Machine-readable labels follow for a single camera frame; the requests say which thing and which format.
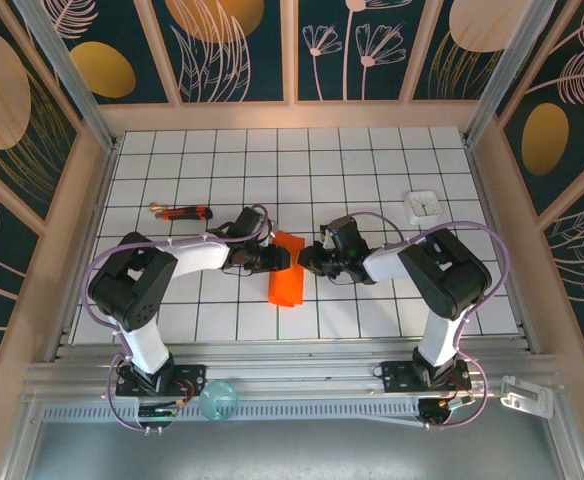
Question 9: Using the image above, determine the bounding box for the orange cloth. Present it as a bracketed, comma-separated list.
[267, 230, 307, 309]

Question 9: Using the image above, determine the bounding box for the white square clock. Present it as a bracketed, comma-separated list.
[402, 190, 443, 226]

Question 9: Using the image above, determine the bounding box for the orange black utility knife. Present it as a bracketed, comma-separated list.
[155, 205, 214, 223]

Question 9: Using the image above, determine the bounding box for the clear teal glass bowl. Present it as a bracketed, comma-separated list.
[198, 379, 239, 422]

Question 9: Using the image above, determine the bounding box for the small black circuit board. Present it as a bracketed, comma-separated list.
[136, 401, 183, 420]
[418, 397, 476, 426]

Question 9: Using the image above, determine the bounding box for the aluminium front rail frame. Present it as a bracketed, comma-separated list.
[21, 339, 563, 401]

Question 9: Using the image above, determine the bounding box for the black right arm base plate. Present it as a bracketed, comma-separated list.
[380, 360, 472, 396]

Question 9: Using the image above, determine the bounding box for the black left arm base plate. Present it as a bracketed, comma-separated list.
[115, 363, 208, 397]

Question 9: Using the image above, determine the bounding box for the grey slotted cable duct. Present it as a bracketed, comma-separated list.
[39, 402, 423, 424]

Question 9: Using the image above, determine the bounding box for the aluminium side rail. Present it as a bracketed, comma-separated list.
[46, 142, 121, 361]
[464, 139, 541, 354]

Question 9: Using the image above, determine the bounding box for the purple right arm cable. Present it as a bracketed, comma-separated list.
[344, 212, 513, 432]

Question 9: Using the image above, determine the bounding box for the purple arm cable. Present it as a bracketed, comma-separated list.
[82, 203, 274, 434]
[344, 212, 513, 432]

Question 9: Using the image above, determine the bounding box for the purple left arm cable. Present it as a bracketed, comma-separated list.
[82, 203, 274, 434]

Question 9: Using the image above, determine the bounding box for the white bracket clip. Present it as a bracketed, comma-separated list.
[499, 375, 556, 419]

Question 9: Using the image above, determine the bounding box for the aluminium corner post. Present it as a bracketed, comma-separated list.
[14, 0, 121, 151]
[464, 0, 573, 146]

